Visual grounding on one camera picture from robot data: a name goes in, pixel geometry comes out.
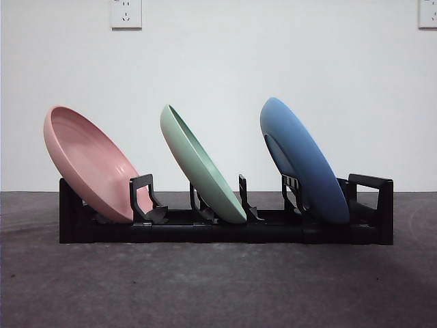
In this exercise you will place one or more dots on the green round plate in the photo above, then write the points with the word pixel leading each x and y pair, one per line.
pixel 201 171

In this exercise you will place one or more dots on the blue round plate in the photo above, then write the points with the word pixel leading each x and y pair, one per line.
pixel 307 153

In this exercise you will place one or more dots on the pink round plate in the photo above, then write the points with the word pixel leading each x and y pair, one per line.
pixel 88 160

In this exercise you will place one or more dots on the black plastic dish rack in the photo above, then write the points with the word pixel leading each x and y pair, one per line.
pixel 239 234

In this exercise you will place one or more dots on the white wall socket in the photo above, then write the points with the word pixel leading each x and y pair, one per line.
pixel 126 15
pixel 428 15

